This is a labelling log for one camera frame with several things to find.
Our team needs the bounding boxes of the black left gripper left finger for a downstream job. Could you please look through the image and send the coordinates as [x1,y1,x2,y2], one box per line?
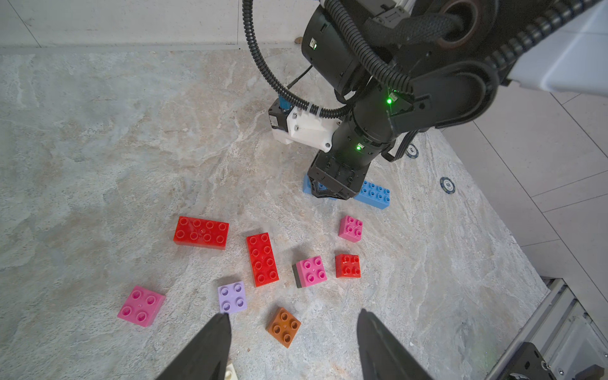
[157,313,232,380]

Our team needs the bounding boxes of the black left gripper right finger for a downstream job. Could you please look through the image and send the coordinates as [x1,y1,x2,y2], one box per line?
[356,309,432,380]

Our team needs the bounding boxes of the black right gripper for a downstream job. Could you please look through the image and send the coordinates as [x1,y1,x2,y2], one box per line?
[307,120,394,200]

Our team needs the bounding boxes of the magenta lego brick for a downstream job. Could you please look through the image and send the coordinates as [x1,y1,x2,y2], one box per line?
[338,215,364,242]

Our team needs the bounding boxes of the pink and black lego brick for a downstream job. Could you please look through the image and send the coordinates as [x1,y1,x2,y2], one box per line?
[292,256,328,288]

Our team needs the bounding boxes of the small blue lego brick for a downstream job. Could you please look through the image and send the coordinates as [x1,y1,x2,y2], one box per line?
[302,174,327,195]

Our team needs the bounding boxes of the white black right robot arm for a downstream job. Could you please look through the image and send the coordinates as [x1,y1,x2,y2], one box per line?
[302,1,592,200]

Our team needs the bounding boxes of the cream lego brick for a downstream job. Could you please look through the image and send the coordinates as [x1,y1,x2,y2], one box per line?
[224,364,238,380]

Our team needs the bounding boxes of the long blue lego brick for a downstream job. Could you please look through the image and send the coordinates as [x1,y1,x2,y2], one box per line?
[354,180,391,210]

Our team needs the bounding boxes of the lilac lego brick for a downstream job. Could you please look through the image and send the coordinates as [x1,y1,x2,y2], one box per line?
[218,281,248,314]

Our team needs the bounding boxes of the orange lego brick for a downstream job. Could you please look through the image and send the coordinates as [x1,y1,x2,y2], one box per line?
[266,307,301,348]

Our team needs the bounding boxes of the small red lego brick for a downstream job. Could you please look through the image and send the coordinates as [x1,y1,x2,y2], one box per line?
[335,253,361,278]

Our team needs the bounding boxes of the long red lego brick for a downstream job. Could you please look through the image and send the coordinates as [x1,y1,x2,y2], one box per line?
[246,233,280,288]
[174,216,230,250]

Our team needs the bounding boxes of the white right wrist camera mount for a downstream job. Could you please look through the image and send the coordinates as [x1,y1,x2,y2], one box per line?
[268,98,341,153]

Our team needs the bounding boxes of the black ring marker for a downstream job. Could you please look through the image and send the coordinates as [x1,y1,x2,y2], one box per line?
[405,143,419,159]
[440,177,456,194]

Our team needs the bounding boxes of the black corrugated cable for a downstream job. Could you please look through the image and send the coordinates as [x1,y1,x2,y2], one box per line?
[241,0,414,120]

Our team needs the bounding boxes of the aluminium rail frame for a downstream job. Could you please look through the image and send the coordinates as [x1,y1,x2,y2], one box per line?
[486,278,607,380]

